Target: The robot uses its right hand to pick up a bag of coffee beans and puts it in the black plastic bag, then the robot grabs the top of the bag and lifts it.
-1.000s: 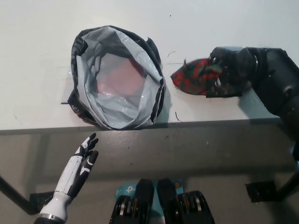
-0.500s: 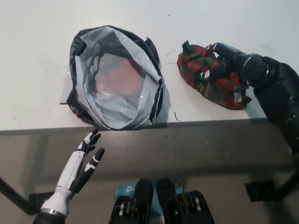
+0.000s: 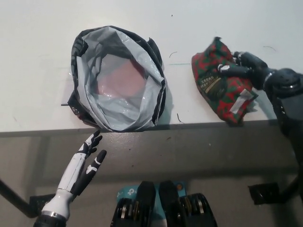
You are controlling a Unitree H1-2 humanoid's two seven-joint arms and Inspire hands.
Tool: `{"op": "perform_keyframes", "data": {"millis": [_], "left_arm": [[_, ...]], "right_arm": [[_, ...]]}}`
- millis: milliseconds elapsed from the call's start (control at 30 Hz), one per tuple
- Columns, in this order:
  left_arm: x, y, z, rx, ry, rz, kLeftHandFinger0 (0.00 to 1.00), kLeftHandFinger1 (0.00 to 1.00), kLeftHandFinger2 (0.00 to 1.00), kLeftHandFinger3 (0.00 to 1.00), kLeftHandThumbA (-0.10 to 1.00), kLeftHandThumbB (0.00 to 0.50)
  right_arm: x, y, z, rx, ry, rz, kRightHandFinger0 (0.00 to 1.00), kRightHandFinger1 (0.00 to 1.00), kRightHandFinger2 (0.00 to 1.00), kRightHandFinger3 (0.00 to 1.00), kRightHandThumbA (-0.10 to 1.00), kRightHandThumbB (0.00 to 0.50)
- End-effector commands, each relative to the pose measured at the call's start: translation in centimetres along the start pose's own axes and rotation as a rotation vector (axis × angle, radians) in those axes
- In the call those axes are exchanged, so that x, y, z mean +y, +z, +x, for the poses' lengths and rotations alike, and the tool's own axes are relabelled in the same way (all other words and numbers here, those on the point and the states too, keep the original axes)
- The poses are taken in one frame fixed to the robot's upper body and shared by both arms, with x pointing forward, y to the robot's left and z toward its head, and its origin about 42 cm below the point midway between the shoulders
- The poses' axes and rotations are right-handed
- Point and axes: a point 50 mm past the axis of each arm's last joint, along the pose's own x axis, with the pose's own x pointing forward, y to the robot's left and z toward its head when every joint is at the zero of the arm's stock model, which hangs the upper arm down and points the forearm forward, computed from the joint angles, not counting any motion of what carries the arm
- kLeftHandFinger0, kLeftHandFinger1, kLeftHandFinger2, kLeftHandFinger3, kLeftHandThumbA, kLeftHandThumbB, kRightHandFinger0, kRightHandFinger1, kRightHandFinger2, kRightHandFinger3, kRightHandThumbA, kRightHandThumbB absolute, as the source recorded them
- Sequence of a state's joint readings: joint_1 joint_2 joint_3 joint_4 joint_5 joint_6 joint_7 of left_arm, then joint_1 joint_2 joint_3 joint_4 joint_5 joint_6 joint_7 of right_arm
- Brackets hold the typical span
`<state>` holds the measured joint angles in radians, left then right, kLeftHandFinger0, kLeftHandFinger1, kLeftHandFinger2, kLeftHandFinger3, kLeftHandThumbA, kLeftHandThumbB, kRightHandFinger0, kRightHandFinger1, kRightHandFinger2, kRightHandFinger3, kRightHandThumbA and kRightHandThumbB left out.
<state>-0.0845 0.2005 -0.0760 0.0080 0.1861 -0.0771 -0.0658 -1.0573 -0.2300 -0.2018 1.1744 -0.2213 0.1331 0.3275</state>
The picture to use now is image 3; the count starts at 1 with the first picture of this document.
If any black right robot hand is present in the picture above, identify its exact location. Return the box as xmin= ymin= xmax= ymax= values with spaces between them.
xmin=217 ymin=51 xmax=272 ymax=90

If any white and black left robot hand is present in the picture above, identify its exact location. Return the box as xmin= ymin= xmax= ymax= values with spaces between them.
xmin=41 ymin=129 xmax=107 ymax=219

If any red green coffee bean bag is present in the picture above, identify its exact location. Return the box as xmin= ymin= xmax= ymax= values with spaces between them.
xmin=191 ymin=36 xmax=258 ymax=126

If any black plastic bag grey inside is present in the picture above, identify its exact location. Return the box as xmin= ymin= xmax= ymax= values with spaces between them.
xmin=68 ymin=25 xmax=169 ymax=132

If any red item inside bag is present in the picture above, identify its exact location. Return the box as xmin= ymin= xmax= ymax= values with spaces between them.
xmin=98 ymin=60 xmax=147 ymax=96

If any black table leg bar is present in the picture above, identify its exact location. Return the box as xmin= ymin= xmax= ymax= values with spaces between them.
xmin=0 ymin=177 xmax=36 ymax=218

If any clear tape patch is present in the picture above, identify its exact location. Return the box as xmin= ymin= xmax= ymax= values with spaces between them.
xmin=61 ymin=70 xmax=78 ymax=106

